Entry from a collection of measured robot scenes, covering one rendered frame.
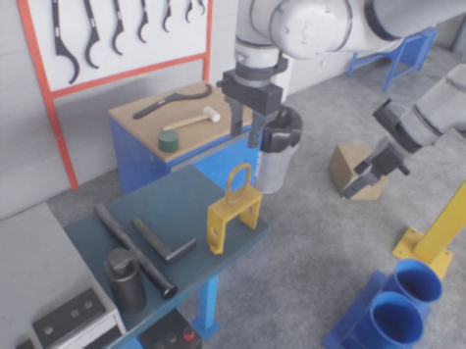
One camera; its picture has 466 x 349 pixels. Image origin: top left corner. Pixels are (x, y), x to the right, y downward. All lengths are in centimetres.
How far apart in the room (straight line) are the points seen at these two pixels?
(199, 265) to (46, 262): 39
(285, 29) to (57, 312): 66
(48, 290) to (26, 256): 12
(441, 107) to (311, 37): 32
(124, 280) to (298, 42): 56
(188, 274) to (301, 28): 67
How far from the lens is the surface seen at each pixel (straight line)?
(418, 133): 69
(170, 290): 81
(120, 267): 67
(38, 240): 87
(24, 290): 80
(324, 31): 47
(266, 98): 60
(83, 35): 233
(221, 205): 83
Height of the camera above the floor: 182
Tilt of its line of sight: 40 degrees down
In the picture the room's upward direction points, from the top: 7 degrees clockwise
